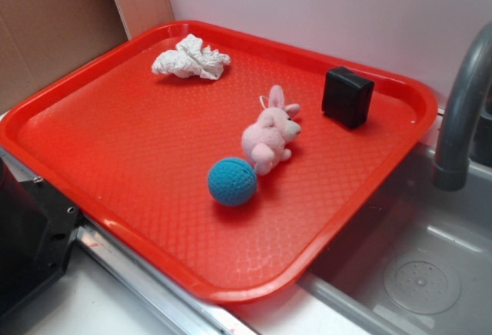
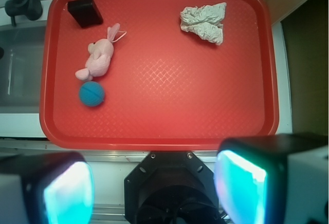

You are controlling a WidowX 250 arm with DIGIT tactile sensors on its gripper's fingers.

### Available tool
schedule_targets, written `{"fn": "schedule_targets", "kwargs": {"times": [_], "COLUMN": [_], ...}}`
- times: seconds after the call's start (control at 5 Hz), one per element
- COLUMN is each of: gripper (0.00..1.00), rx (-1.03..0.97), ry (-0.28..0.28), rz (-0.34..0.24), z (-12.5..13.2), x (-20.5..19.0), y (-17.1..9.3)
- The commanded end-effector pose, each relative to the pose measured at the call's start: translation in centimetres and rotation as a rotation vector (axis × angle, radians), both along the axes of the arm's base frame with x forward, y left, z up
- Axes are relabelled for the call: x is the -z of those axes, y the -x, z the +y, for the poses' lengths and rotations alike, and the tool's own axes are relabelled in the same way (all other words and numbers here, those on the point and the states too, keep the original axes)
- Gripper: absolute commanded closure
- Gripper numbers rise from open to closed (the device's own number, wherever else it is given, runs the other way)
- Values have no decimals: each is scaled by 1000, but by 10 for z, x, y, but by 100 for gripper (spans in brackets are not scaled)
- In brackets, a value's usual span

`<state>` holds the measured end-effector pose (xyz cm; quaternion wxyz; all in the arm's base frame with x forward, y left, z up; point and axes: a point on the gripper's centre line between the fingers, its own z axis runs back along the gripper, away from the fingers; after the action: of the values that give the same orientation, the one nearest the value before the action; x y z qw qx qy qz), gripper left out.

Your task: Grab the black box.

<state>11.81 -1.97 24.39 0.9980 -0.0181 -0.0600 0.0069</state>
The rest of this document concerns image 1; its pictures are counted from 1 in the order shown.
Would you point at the black box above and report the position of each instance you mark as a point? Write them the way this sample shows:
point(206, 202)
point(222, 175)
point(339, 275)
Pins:
point(347, 97)

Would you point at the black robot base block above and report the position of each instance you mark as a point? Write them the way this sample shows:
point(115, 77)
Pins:
point(38, 227)

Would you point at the pink plush bunny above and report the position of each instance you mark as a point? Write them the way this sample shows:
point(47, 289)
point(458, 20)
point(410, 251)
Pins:
point(264, 142)

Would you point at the red plastic tray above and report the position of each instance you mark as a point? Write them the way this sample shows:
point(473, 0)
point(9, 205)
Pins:
point(133, 150)

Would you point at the blue knitted ball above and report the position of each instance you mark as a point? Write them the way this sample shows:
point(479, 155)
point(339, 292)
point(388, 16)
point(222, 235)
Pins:
point(232, 182)

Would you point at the crumpled white paper towel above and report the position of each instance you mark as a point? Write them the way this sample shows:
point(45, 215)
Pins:
point(189, 59)

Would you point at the grey plastic sink basin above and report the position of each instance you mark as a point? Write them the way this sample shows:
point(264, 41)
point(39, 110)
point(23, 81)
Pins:
point(413, 259)

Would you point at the grey faucet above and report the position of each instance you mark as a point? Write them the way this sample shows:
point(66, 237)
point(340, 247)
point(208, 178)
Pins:
point(465, 131)

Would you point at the brown cardboard panel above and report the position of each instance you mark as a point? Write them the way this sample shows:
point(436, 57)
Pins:
point(44, 40)

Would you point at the metal rail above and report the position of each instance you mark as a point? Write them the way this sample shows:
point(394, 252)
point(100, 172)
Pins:
point(177, 310)

